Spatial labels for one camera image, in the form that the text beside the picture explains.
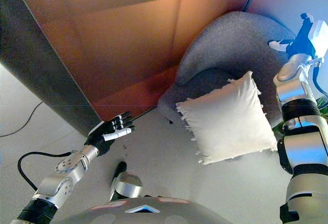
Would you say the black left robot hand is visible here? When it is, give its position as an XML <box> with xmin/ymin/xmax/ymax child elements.
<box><xmin>84</xmin><ymin>111</ymin><xmax>136</xmax><ymax>157</ymax></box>

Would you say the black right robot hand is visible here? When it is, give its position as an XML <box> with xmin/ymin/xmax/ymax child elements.
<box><xmin>268</xmin><ymin>13</ymin><xmax>328</xmax><ymax>58</ymax></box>

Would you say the white fringed throw pillow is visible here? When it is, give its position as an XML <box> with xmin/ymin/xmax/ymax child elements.
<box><xmin>175</xmin><ymin>70</ymin><xmax>279</xmax><ymax>166</ymax></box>

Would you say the silver left robot leg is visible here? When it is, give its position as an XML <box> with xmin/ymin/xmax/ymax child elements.
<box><xmin>109</xmin><ymin>160</ymin><xmax>144</xmax><ymax>202</ymax></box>

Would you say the grey fabric armchair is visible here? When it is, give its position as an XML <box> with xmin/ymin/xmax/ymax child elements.
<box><xmin>156</xmin><ymin>11</ymin><xmax>298</xmax><ymax>130</ymax></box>

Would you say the grey robot torso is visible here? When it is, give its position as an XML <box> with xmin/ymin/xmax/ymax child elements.
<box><xmin>51</xmin><ymin>195</ymin><xmax>231</xmax><ymax>224</ymax></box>

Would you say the brown wooden cabinet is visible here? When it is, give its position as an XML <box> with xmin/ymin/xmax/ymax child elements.
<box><xmin>0</xmin><ymin>0</ymin><xmax>262</xmax><ymax>135</ymax></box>

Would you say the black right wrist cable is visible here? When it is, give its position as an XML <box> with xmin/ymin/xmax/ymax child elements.
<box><xmin>311</xmin><ymin>62</ymin><xmax>328</xmax><ymax>94</ymax></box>

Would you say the thin black floor cable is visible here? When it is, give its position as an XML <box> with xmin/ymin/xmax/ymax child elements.
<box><xmin>0</xmin><ymin>101</ymin><xmax>44</xmax><ymax>138</ymax></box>

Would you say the thick black left wrist cable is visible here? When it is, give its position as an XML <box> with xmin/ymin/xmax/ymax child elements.
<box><xmin>17</xmin><ymin>151</ymin><xmax>75</xmax><ymax>192</ymax></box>

